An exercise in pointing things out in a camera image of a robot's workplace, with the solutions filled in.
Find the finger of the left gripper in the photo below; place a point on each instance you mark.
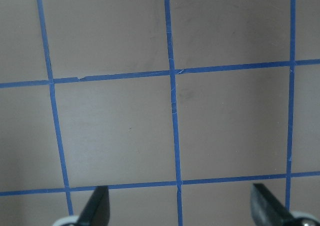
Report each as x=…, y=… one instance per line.
x=267, y=210
x=97, y=210

